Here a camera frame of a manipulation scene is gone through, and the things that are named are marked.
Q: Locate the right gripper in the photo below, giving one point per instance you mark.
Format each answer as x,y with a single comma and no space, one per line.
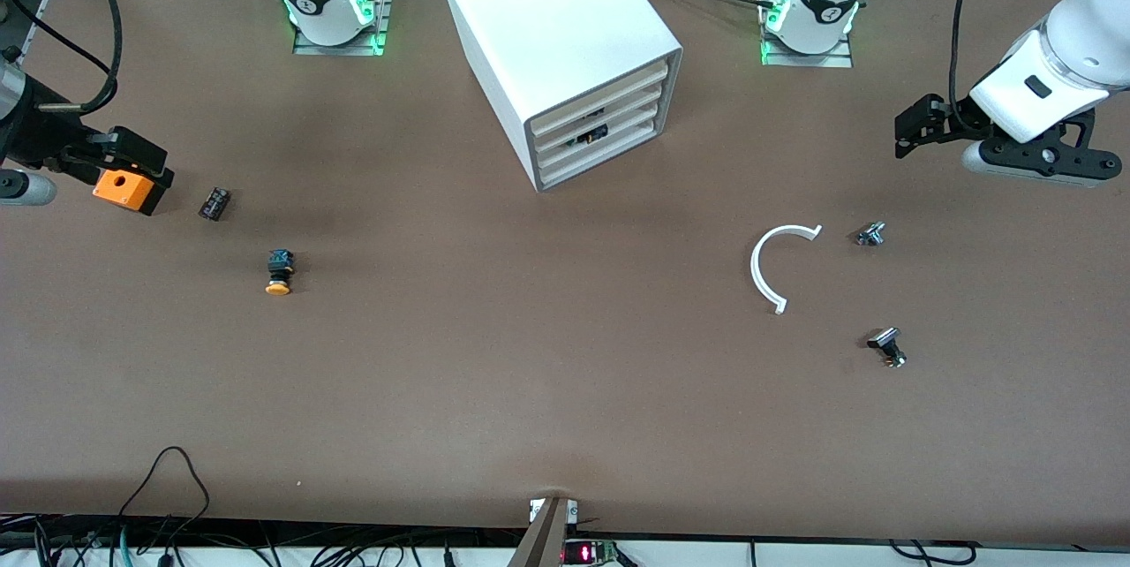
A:
33,132

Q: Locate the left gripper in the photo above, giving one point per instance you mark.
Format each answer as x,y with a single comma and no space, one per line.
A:
952,122

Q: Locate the white plastic drawer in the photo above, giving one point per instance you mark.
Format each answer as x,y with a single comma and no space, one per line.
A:
636,87
636,110
636,132

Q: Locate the orange button box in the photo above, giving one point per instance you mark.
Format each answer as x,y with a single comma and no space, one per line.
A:
124,187

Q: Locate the yellow push button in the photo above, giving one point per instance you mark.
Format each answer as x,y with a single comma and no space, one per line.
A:
280,271

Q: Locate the white drawer cabinet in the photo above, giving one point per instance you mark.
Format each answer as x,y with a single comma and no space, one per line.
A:
547,11

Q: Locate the small silver metal knob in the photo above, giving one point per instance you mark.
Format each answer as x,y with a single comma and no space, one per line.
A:
870,235

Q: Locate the small black cylindrical component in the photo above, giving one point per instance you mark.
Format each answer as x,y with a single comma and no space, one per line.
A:
214,203

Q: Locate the device with red display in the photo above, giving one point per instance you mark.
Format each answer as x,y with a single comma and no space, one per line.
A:
587,553

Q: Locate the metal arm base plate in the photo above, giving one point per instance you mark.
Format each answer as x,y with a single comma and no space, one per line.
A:
309,48
830,60

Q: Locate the black and silver switch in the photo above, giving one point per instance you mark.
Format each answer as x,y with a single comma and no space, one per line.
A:
885,340

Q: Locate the grey camera stand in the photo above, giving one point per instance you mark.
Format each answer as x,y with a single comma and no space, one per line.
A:
543,540

